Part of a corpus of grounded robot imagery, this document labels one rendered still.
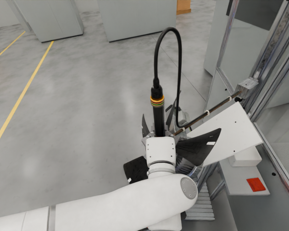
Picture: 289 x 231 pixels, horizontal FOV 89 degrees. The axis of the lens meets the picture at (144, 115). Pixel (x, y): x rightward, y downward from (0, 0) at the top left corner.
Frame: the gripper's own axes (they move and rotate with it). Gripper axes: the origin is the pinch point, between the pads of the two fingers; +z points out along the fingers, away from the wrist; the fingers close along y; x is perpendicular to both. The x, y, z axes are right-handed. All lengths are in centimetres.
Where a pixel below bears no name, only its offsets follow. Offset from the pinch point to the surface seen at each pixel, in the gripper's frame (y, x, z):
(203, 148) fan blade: 17.0, -7.9, -5.0
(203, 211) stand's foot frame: 41, -141, -4
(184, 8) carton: 147, -138, 809
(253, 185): 58, -61, -3
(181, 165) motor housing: 11.3, -35.1, 0.4
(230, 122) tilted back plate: 38.1, -19.1, 16.8
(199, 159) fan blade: 14.2, -7.2, -9.8
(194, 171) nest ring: 17.8, -37.3, -2.4
